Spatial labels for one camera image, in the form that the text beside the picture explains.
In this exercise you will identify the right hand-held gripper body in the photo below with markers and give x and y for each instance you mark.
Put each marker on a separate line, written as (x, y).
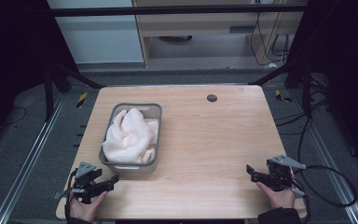
(280, 175)

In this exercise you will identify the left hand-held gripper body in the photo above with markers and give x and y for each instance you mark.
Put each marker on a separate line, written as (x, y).
(85, 183)

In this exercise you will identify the person's right hand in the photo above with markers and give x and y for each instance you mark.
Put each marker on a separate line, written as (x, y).
(279, 197)

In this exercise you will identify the person's left hand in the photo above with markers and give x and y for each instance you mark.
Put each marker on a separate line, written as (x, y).
(85, 208)

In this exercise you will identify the grey plastic basket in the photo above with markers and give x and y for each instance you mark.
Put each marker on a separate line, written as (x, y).
(130, 168)

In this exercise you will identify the pale pink towel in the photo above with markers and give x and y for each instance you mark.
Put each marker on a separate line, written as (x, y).
(129, 137)

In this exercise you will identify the yellow black striped tape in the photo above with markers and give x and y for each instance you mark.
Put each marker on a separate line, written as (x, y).
(281, 97)
(81, 100)

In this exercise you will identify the grey table grommet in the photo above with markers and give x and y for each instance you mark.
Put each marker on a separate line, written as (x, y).
(212, 98)

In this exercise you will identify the black stand leg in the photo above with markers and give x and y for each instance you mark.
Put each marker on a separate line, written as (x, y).
(74, 74)
(292, 73)

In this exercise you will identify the white cabinet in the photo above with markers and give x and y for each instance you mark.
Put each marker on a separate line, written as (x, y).
(101, 40)

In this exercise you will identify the light wooden desk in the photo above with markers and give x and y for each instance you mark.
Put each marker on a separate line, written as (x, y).
(199, 23)

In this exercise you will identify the aluminium floor rail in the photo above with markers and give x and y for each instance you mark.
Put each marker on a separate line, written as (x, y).
(329, 158)
(28, 161)

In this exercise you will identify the black horizontal frame bar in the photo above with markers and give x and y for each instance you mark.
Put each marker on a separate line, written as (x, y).
(167, 11)

